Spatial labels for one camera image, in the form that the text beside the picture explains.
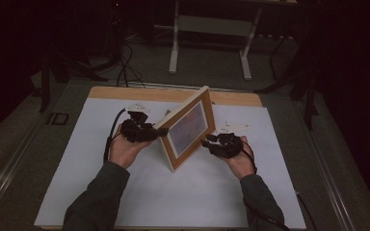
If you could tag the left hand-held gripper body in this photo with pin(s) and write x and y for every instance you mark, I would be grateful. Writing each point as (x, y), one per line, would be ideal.
(138, 131)

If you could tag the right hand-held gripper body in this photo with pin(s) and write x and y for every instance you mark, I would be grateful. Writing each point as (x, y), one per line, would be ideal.
(228, 144)

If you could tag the wooden picture frame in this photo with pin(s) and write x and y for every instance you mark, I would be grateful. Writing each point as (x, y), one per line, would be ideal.
(189, 131)

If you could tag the person's right hand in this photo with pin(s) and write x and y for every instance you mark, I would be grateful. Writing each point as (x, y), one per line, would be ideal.
(242, 163)

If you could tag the person's left hand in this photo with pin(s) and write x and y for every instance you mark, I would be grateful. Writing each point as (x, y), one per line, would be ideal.
(125, 152)

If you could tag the white table mat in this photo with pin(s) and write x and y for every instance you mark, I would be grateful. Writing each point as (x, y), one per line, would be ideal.
(263, 179)

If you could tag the black floor socket box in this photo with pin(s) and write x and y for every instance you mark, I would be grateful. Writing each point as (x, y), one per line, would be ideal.
(58, 118)

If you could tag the black metal stand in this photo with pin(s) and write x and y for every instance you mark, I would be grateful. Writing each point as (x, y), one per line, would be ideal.
(310, 106)
(45, 86)

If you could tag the black equipment tower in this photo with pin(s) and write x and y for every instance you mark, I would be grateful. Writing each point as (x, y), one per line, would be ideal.
(114, 32)

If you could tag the metal floor rail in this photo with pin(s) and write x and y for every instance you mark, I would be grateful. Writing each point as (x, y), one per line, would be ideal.
(330, 179)
(9, 166)

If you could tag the white metal table frame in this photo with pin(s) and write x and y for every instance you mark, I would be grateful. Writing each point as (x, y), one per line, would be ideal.
(215, 25)

